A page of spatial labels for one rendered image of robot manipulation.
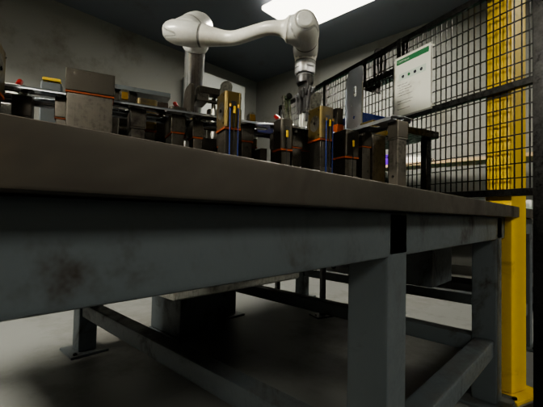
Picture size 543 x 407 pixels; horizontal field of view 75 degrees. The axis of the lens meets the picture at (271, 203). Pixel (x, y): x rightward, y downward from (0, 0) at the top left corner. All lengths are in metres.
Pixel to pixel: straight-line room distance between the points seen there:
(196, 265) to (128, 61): 4.58
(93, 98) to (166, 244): 0.84
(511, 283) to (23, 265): 1.51
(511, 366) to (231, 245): 1.42
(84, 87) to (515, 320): 1.63
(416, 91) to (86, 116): 1.41
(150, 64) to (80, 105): 3.92
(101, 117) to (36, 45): 3.46
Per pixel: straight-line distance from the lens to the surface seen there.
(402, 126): 1.33
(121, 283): 0.30
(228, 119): 1.16
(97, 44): 4.77
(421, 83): 1.86
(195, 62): 1.95
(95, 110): 1.11
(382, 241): 0.61
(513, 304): 1.61
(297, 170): 0.36
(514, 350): 1.66
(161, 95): 1.64
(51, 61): 4.52
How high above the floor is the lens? 0.65
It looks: 2 degrees up
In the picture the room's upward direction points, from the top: 1 degrees clockwise
